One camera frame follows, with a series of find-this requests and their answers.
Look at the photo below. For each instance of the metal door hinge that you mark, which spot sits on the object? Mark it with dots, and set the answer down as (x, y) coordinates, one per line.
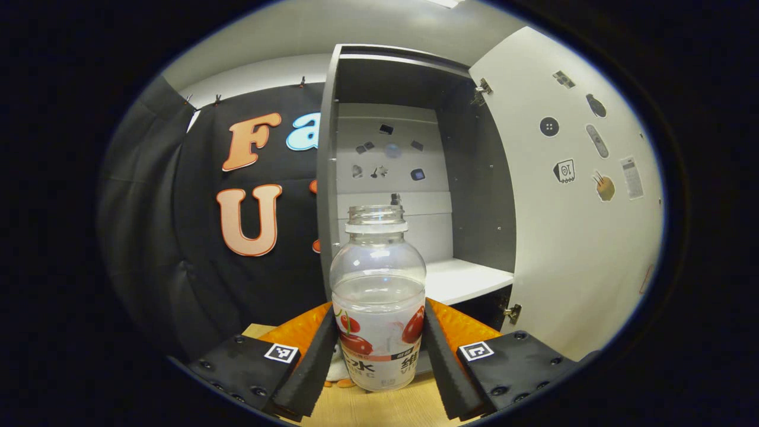
(484, 88)
(513, 312)

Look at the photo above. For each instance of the grey cabinet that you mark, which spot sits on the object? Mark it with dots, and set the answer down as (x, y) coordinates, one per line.
(474, 196)

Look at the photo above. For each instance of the clear plastic bottle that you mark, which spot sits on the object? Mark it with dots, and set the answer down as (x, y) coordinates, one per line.
(378, 279)

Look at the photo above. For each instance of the ceiling light panel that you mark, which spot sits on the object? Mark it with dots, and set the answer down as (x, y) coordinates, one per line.
(445, 3)

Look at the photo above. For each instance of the penguin plush toy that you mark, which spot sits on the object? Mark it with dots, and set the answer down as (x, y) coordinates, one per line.
(338, 367)

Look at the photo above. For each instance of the black backdrop cloth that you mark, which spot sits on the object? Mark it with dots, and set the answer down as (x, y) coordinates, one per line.
(178, 267)

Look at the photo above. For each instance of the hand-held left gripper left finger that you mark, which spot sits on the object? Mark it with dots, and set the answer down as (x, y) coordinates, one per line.
(314, 367)

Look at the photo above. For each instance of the white cabinet shelf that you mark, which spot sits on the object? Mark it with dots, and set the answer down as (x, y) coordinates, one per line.
(468, 279)

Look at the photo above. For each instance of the white cabinet door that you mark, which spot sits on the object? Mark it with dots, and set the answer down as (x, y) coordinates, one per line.
(569, 267)

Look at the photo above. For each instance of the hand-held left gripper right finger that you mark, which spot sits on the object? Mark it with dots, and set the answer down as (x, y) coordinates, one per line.
(442, 362)

